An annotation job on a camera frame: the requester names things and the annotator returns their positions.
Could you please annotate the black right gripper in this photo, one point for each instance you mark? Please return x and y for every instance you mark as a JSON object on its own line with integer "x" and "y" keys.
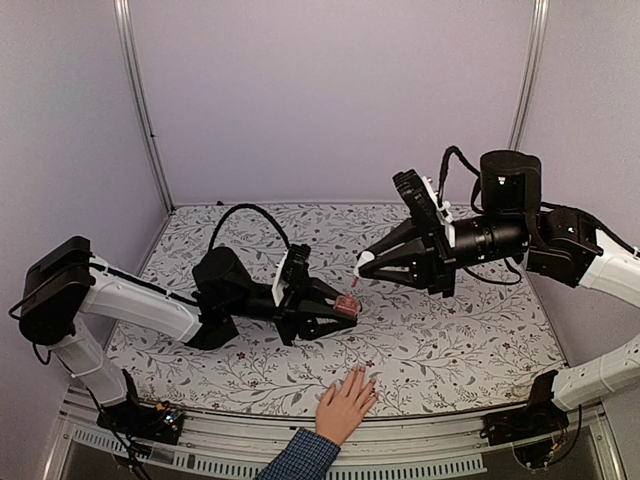
{"x": 432, "y": 266}

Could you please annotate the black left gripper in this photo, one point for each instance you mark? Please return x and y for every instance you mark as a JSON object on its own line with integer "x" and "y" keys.
{"x": 299, "y": 308}

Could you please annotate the pink nail polish bottle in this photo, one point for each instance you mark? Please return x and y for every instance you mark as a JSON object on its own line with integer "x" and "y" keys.
{"x": 347, "y": 305}

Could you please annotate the white nail polish brush cap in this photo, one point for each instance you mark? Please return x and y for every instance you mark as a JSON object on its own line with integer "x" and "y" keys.
{"x": 363, "y": 259}

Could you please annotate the blue checked sleeve forearm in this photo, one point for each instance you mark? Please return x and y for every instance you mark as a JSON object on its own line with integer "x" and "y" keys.
{"x": 308, "y": 456}

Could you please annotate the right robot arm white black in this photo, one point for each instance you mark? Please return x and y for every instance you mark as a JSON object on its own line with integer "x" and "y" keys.
{"x": 559, "y": 242}

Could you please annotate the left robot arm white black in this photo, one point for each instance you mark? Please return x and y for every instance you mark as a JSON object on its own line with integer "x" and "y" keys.
{"x": 71, "y": 281}

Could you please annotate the person's bare hand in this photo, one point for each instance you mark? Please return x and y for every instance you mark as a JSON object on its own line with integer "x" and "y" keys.
{"x": 342, "y": 409}

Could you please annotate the floral patterned table mat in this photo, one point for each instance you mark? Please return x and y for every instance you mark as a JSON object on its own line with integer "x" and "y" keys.
{"x": 480, "y": 348}

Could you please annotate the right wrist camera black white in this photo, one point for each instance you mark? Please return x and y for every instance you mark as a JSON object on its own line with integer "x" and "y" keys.
{"x": 429, "y": 217}

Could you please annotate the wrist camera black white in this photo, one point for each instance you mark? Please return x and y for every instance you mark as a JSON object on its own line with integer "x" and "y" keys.
{"x": 290, "y": 271}
{"x": 429, "y": 217}

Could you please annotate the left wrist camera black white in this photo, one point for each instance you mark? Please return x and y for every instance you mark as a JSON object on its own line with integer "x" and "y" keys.
{"x": 290, "y": 271}

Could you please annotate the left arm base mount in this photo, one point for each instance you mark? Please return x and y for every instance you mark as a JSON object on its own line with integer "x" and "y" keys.
{"x": 161, "y": 423}

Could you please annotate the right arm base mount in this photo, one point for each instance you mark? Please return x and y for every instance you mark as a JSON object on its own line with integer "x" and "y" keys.
{"x": 538, "y": 417}

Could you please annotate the front aluminium rail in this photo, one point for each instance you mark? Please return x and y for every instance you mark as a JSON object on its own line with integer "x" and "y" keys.
{"x": 234, "y": 446}

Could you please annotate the right aluminium frame post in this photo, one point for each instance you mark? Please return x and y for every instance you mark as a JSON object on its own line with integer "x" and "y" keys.
{"x": 533, "y": 59}

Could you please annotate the aluminium frame post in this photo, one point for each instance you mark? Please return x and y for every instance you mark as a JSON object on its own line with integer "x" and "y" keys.
{"x": 533, "y": 59}
{"x": 125, "y": 29}

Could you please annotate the left aluminium frame post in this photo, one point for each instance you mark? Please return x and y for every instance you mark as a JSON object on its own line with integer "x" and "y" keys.
{"x": 125, "y": 29}

